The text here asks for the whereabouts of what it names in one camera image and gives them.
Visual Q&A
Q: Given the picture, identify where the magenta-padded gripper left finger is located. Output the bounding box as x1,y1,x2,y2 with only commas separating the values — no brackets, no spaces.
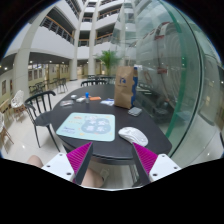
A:
40,141,94,186

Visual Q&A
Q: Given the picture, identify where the brown paper bag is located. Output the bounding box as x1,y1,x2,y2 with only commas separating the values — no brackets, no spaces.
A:
113,65,139,110

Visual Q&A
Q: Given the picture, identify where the white perforated computer mouse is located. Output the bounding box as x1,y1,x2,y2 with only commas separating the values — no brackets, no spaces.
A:
117,126,149,148

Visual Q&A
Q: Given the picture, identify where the wooden chair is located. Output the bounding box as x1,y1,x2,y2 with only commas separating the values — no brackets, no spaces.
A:
0,111,15,151

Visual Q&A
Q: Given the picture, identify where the small grey flat case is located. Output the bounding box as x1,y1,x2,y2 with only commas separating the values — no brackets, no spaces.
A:
127,106,143,117

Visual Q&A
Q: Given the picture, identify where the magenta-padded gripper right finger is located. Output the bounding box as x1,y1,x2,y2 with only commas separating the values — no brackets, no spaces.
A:
130,142,183,186

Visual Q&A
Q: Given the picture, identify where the green potted palm plant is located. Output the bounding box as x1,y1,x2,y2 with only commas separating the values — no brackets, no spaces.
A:
96,49,122,77

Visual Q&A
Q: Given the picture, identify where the white lattice chair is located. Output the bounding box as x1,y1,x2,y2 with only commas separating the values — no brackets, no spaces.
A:
10,89,28,116

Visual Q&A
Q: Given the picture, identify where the black chair with curved back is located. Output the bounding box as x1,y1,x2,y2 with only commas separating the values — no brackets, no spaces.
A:
80,79,109,88

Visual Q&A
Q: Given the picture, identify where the black slatted chair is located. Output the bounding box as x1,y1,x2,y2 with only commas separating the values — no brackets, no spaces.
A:
23,90,61,153

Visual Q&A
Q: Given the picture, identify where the light teal printed mouse pad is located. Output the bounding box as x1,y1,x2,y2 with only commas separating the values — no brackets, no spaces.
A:
55,112,116,143

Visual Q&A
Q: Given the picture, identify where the clear plastic packet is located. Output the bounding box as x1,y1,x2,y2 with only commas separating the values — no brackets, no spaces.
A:
59,99,75,107

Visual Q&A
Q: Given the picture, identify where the tissue pack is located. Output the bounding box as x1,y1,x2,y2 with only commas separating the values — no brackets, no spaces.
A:
100,98,115,107

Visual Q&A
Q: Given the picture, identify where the group of dark chairs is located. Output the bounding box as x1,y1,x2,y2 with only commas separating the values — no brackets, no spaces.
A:
28,77,69,96

